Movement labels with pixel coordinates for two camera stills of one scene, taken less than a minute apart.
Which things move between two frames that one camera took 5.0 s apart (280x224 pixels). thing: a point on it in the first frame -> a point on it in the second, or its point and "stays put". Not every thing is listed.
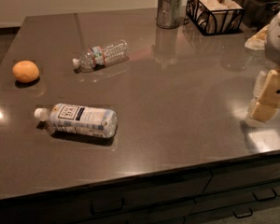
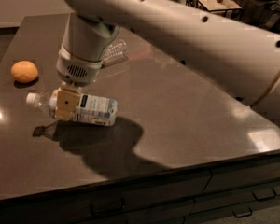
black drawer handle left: [100, 206] stays put
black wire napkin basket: [214, 13] stays put
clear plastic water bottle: [100, 56] stays put
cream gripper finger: [273, 95] -> [77, 72]
